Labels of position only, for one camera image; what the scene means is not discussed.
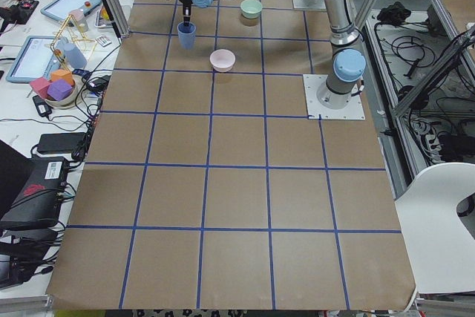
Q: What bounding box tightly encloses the bowl of foam blocks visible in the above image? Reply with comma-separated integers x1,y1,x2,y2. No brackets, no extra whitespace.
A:
30,69,79,109

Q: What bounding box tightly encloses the tablet with blue case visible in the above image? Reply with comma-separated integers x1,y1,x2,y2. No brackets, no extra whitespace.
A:
40,0,102,21

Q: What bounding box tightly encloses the black power adapter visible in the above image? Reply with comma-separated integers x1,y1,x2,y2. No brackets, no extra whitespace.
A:
36,132,85,154

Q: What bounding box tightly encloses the blue cup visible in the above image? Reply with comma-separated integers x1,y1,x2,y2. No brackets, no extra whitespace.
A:
177,22,196,50

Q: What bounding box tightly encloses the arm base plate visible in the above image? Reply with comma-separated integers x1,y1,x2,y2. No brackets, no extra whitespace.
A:
303,74,365,120

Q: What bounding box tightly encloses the mint green bowl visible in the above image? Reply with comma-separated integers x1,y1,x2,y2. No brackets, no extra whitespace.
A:
240,0,263,19

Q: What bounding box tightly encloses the light blue cylinder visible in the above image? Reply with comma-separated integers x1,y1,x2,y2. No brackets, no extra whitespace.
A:
64,43,87,69

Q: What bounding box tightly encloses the pink bowl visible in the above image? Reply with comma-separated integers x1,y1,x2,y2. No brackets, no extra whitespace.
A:
209,49,236,73

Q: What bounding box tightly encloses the white chair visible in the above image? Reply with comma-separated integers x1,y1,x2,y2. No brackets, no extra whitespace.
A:
396,163,474,294

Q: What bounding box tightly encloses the black cloth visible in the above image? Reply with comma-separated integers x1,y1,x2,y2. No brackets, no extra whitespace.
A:
377,1,411,26

